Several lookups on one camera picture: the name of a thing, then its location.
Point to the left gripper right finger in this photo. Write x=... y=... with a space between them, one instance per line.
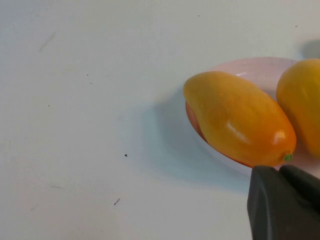
x=305 y=185

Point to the orange-tipped yellow mango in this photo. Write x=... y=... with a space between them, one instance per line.
x=237 y=117

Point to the pink round plate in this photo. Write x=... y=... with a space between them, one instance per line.
x=257 y=72

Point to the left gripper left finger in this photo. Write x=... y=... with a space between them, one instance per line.
x=275 y=212

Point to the plain yellow mango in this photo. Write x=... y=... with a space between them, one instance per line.
x=302 y=100

